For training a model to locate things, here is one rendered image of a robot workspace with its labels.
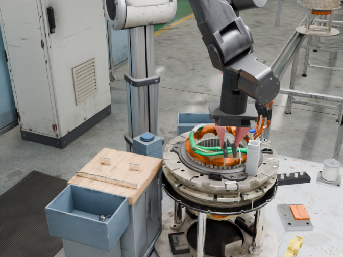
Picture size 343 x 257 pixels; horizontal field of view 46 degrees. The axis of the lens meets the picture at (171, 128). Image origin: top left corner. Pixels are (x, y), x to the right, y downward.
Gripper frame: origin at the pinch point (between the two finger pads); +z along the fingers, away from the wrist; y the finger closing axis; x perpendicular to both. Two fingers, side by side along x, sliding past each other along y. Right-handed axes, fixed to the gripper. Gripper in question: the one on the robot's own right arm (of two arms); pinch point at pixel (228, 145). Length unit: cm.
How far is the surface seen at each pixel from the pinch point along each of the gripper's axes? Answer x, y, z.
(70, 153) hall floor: 199, -99, 129
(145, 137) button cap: 35.5, -22.2, 18.8
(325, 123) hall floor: 263, 127, 123
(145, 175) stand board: 9.8, -20.0, 16.1
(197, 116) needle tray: 50, -5, 18
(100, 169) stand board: 12.4, -32.5, 16.6
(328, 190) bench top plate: 44, 45, 43
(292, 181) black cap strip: 48, 33, 43
